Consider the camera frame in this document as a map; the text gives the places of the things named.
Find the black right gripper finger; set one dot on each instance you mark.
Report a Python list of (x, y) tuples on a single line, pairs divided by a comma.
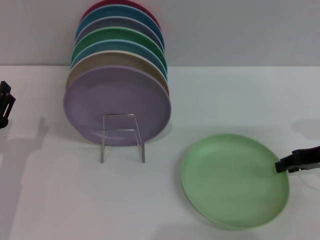
[(303, 156)]

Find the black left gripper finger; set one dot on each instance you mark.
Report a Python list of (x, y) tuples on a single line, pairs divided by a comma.
[(6, 100)]

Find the light green plate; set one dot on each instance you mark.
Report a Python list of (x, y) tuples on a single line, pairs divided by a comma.
[(232, 180)]

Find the lavender plate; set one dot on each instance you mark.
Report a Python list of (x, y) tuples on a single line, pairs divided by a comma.
[(112, 95)]

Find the beige plate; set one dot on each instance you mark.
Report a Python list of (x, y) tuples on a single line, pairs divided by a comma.
[(110, 60)]

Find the clear acrylic plate rack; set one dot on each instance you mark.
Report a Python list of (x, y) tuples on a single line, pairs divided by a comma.
[(119, 125)]

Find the teal blue plate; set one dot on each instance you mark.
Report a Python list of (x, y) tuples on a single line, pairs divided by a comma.
[(115, 45), (120, 12)]

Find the dark green plate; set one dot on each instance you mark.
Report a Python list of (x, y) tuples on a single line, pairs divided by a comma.
[(117, 33)]

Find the grey plate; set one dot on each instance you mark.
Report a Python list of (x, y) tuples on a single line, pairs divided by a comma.
[(120, 22)]

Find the maroon red plate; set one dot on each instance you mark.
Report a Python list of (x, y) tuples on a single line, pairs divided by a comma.
[(148, 9)]

